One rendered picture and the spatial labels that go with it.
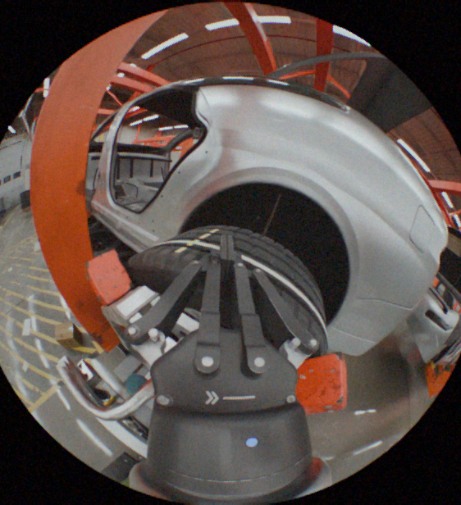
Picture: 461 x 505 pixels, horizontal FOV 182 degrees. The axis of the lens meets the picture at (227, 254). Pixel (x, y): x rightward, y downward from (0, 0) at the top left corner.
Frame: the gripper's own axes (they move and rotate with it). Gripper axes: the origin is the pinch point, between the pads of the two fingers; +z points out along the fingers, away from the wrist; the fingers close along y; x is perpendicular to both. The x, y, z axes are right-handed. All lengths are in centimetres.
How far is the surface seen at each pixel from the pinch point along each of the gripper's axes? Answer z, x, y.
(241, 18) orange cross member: 48, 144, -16
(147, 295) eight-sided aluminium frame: -3.0, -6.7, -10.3
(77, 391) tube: -21.5, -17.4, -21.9
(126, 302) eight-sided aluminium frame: -5.3, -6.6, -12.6
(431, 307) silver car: -24, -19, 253
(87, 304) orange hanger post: 4, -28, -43
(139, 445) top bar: -27.0, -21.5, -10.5
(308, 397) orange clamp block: -16.5, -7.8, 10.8
